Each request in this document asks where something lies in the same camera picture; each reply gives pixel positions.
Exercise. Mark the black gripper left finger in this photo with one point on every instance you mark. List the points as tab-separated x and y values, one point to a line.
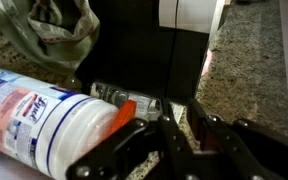
115	157

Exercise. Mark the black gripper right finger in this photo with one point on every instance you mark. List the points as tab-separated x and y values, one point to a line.
253	150

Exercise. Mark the orange square lid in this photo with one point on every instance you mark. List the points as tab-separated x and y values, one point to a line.
126	113

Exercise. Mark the white wipes container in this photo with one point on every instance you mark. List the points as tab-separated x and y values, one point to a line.
48	127

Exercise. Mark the clear plastic bottle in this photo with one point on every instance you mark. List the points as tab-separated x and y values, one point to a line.
147	107

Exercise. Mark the pink white small device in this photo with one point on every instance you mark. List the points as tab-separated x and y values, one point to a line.
207	62

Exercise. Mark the white toaster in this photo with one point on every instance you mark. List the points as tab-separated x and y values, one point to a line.
195	15

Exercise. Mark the green patterned cloth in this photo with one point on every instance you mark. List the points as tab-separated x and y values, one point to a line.
55	34

